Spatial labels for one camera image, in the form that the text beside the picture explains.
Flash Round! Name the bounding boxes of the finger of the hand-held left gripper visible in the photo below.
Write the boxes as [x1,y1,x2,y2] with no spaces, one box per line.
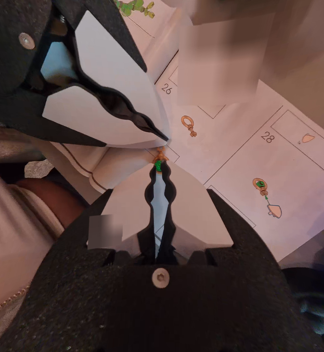
[74,10,170,142]
[42,85,168,149]

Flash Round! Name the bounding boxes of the person's leg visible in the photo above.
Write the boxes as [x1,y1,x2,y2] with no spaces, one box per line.
[15,177,90,229]

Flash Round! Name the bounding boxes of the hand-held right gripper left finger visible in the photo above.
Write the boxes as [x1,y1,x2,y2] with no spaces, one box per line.
[101,164,156,259]

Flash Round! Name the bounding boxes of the black mesh chair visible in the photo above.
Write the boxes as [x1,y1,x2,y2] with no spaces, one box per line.
[281,267,324,352]

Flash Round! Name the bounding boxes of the orange-brown toy ring piece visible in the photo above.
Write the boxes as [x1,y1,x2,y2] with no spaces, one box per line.
[152,146,170,165]

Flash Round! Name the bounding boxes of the person's pale shirt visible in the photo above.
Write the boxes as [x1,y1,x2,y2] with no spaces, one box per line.
[0,165,66,314]

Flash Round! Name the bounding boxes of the building instruction booklet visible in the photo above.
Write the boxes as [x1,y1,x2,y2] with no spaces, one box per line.
[51,0,324,262]

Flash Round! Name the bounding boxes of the person's grey zip hoodie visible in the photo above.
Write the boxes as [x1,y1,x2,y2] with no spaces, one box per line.
[0,113,54,352]

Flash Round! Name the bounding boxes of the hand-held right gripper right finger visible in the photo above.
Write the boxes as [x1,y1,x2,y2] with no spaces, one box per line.
[157,162,234,259]

